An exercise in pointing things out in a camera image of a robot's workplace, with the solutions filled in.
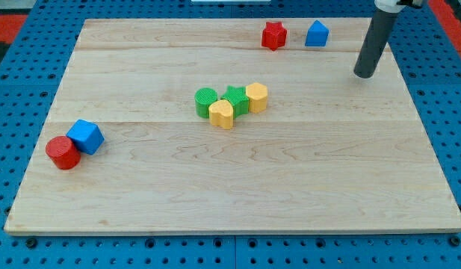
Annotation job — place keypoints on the green star block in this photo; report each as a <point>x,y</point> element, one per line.
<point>238,99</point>

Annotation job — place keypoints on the blue triangular block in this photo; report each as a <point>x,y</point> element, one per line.
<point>317,34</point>

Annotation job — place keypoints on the green cylinder block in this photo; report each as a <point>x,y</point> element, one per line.
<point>203,98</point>

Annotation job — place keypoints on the blue cube block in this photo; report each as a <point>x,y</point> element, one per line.
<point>86,136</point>

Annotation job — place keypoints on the yellow heart block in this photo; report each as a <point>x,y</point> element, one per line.
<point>221,114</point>

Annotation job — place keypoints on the wooden board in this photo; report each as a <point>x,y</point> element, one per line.
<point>331,154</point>

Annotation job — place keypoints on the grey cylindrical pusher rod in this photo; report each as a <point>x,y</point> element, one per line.
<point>375,41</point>

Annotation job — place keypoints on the red cylinder block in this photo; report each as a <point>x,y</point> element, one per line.
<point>63,152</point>

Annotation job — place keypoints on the red star block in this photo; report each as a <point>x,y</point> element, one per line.
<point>274,35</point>

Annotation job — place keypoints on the yellow hexagon block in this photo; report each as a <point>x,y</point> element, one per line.
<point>257,94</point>

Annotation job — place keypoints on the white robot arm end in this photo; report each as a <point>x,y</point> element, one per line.
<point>396,6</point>

